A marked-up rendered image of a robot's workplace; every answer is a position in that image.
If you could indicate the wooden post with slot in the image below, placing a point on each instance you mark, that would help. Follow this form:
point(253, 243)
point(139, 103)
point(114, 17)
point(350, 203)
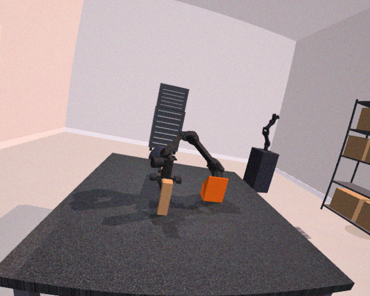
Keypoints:
point(163, 205)

